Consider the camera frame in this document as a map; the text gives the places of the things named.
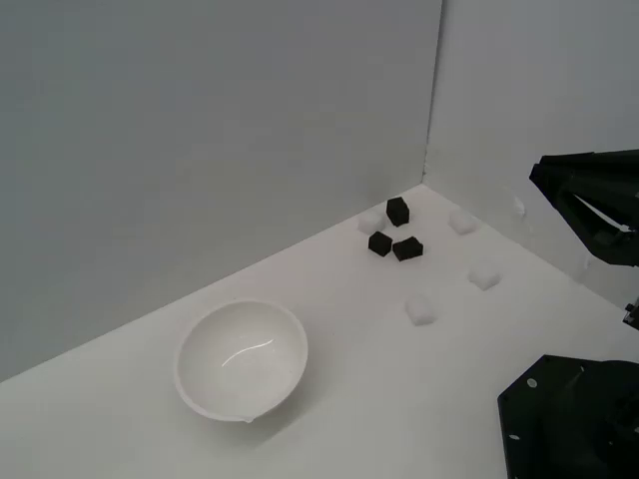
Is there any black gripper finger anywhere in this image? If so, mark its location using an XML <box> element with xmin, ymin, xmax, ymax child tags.
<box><xmin>528</xmin><ymin>167</ymin><xmax>639</xmax><ymax>268</ymax></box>
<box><xmin>533</xmin><ymin>148</ymin><xmax>639</xmax><ymax>230</ymax></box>

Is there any white foam cube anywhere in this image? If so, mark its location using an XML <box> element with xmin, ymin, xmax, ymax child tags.
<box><xmin>404</xmin><ymin>293</ymin><xmax>436</xmax><ymax>327</ymax></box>
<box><xmin>467</xmin><ymin>266</ymin><xmax>500</xmax><ymax>291</ymax></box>
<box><xmin>447</xmin><ymin>209</ymin><xmax>478</xmax><ymax>235</ymax></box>
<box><xmin>357</xmin><ymin>211</ymin><xmax>386</xmax><ymax>236</ymax></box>

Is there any white bowl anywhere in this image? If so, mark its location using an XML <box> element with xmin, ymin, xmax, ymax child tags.
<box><xmin>174</xmin><ymin>297</ymin><xmax>310</xmax><ymax>424</ymax></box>

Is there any black foam cube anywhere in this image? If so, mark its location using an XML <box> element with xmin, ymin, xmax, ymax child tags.
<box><xmin>391</xmin><ymin>236</ymin><xmax>425</xmax><ymax>263</ymax></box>
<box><xmin>367</xmin><ymin>231</ymin><xmax>393</xmax><ymax>259</ymax></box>
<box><xmin>385</xmin><ymin>196</ymin><xmax>411</xmax><ymax>229</ymax></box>

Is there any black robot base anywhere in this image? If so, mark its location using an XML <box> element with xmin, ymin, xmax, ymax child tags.
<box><xmin>496</xmin><ymin>353</ymin><xmax>639</xmax><ymax>479</ymax></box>

